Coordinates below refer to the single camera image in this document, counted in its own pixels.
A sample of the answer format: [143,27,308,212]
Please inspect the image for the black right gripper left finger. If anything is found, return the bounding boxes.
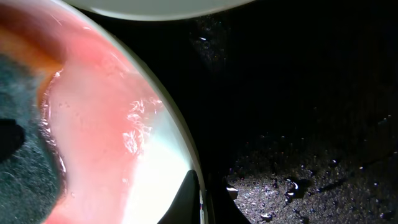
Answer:
[158,170,201,224]

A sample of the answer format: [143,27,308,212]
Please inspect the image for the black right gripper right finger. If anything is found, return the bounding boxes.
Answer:
[206,174,250,224]

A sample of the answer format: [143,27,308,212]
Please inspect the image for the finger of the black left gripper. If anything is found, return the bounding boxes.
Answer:
[0,119,25,163]

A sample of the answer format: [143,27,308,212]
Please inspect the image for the green yellow sponge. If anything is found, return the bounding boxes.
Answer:
[1,27,65,223]

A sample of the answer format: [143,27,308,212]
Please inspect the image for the light green plate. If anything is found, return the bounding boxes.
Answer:
[1,1,208,224]
[65,0,253,21]

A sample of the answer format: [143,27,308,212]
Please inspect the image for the round black tray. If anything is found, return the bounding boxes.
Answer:
[88,1,397,223]

